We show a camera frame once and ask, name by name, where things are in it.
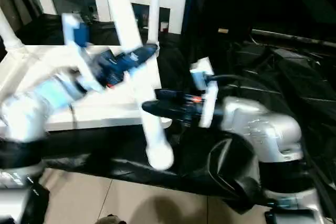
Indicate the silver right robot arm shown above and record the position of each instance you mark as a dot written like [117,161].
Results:
[262,129]

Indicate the brown round object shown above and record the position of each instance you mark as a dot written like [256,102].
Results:
[110,220]

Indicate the long metal rod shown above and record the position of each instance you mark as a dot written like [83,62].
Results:
[288,39]

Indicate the small tan block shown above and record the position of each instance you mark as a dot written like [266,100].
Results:
[223,30]

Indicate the white plastic table leg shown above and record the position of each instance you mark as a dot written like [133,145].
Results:
[123,19]
[10,35]
[154,11]

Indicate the black mat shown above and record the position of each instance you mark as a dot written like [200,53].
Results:
[275,82]

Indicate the white plastic table top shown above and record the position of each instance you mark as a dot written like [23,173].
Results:
[39,61]

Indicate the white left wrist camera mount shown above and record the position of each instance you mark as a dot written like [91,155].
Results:
[86,72]

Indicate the blue upright panel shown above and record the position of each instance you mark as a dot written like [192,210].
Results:
[189,3]

